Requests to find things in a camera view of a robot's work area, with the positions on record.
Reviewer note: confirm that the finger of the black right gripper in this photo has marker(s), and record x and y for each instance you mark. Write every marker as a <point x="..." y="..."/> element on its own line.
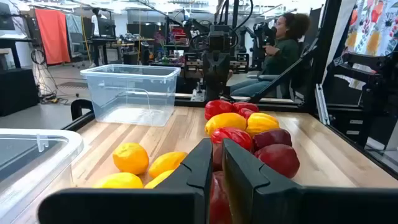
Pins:
<point x="223" y="73"/>
<point x="210" y="73"/>

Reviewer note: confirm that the black background monitor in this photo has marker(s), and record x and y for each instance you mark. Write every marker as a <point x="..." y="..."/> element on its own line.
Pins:
<point x="107" y="28"/>

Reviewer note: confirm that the black curved bar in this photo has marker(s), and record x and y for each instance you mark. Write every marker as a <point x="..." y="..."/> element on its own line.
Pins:
<point x="74" y="109"/>

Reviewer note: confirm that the dark red apple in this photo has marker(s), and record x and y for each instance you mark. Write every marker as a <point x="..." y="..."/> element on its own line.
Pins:
<point x="217" y="157"/>
<point x="219" y="199"/>
<point x="280" y="159"/>
<point x="272" y="138"/>

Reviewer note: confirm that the clear plastic bin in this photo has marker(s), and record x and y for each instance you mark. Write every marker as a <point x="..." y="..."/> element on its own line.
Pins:
<point x="62" y="137"/>
<point x="130" y="93"/>

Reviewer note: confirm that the yellow bell pepper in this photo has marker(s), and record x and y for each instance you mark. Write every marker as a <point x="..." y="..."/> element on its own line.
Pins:
<point x="262" y="123"/>

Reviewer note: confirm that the red bell pepper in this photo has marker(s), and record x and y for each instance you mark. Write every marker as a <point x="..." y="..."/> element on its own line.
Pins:
<point x="245" y="105"/>
<point x="231" y="137"/>
<point x="245" y="114"/>
<point x="217" y="107"/>

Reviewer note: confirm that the yellow lemon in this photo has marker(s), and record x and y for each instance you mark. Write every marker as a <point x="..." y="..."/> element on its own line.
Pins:
<point x="119" y="181"/>
<point x="157" y="180"/>

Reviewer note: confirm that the black equipment stand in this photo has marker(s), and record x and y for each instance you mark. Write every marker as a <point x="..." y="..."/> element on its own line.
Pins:
<point x="373" y="93"/>

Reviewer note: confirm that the silver aluminium rails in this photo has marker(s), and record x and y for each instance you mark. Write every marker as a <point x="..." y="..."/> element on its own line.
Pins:
<point x="321" y="105"/>

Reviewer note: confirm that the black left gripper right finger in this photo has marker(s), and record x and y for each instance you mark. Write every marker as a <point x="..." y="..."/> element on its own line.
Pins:
<point x="264" y="202"/>

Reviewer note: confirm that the black background robot arm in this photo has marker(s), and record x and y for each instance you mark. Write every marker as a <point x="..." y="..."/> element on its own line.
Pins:
<point x="261" y="34"/>

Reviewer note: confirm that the black cabinet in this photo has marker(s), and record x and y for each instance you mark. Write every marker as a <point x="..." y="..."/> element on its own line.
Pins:
<point x="18" y="93"/>

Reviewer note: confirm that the person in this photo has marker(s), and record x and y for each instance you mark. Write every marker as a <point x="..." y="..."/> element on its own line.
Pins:
<point x="95" y="25"/>
<point x="283" y="56"/>

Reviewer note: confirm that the white backdrop panel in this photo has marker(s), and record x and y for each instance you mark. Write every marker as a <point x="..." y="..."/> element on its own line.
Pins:
<point x="339" y="31"/>

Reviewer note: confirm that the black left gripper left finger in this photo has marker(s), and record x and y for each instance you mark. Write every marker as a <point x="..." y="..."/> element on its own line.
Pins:
<point x="186" y="202"/>

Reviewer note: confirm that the floral print fabric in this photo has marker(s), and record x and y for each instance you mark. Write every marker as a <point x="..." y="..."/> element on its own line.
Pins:
<point x="373" y="31"/>

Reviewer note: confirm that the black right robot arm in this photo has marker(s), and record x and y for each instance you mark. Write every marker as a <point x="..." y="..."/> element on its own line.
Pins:
<point x="214" y="94"/>

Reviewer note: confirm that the black background desk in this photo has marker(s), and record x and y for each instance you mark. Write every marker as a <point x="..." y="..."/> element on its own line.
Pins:
<point x="12" y="40"/>

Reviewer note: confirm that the orange hanging cloth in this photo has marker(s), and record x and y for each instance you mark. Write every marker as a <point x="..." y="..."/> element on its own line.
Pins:
<point x="53" y="37"/>

